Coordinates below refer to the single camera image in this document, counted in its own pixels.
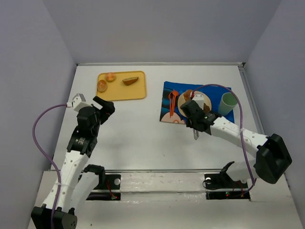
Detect yellow plastic tray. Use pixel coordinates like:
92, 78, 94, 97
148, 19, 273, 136
96, 71, 147, 101

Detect brown bread wedge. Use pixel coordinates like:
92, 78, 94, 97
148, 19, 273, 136
122, 77, 139, 86

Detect green plastic cup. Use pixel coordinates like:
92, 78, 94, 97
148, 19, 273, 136
218, 93, 238, 116

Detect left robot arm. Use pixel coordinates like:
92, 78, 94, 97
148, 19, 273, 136
31, 94, 115, 229

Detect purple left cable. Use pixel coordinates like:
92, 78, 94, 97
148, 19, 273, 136
32, 104, 71, 229

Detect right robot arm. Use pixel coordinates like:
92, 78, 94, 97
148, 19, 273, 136
181, 100, 292, 184

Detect metal serving tongs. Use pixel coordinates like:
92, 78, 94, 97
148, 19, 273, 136
193, 129, 199, 140

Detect purple cable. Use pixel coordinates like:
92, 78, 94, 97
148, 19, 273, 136
190, 83, 257, 193
32, 104, 71, 229

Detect brown chocolate croissant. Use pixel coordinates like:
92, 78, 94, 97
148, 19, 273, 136
203, 103, 211, 113

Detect orange plastic fork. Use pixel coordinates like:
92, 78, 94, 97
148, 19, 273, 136
172, 90, 179, 116

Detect blue printed placemat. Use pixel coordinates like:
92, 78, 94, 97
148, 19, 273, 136
160, 81, 228, 124

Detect orange plastic spoon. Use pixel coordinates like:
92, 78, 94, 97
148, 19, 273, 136
168, 92, 173, 117

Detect beige patterned plate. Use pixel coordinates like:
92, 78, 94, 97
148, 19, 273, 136
177, 91, 212, 117

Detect small brown bread roll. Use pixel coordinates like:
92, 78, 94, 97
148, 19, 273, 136
183, 89, 193, 101

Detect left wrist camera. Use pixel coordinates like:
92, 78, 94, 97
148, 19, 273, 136
66, 93, 91, 112

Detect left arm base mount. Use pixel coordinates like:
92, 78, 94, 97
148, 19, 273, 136
83, 164, 121, 201

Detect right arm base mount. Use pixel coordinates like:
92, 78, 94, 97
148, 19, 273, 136
202, 162, 251, 200

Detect sugared round bun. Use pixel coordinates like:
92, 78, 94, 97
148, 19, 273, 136
97, 80, 108, 93

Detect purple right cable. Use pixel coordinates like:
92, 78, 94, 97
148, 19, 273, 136
190, 83, 257, 193

